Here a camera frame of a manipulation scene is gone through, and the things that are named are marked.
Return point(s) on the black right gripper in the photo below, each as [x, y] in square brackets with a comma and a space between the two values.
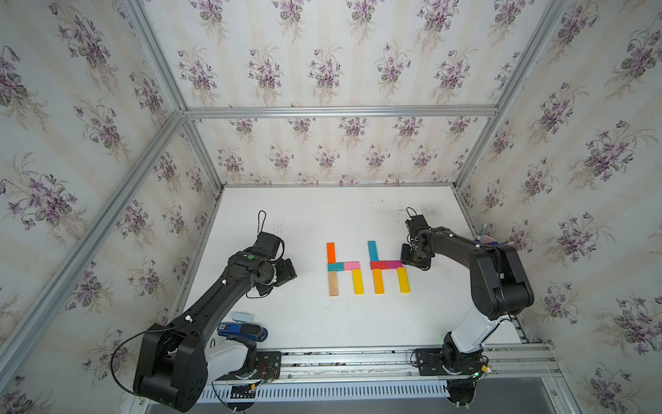
[404, 257]

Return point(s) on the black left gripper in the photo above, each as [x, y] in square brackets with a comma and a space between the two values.
[287, 272]

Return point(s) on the magenta wooden block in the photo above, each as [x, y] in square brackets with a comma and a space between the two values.
[393, 264]

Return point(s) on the red wooden block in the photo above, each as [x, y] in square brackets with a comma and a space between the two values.
[379, 264]

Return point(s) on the long teal wooden block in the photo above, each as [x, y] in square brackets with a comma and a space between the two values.
[373, 251]

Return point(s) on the amber yellow wooden block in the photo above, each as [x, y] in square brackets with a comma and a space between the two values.
[378, 281]

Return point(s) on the natural wood block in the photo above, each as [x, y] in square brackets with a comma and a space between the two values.
[333, 284]

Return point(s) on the orange wooden block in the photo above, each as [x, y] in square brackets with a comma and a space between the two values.
[331, 255]

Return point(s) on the small teal wooden block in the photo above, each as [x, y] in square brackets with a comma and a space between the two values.
[336, 267]

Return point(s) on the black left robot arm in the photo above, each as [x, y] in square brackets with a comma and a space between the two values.
[175, 362]

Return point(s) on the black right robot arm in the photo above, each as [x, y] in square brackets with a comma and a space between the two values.
[499, 285]

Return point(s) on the light blue eraser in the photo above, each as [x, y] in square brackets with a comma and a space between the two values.
[243, 318]

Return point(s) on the blue stapler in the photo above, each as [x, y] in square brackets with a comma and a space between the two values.
[252, 332]

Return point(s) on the blue pens in cup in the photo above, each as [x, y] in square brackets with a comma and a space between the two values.
[484, 231]

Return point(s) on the pink pen cup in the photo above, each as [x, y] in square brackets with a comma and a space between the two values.
[487, 240]

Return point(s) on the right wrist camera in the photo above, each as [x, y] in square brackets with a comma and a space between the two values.
[416, 225]

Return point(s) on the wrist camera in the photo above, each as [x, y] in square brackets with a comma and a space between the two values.
[269, 245]
[416, 225]

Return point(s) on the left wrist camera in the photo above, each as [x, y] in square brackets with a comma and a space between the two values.
[269, 245]

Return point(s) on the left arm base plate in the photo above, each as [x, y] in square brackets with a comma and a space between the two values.
[264, 365]

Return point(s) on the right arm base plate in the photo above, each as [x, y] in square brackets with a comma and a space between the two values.
[446, 361]

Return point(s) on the aluminium mounting rail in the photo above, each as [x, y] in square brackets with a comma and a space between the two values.
[378, 373]

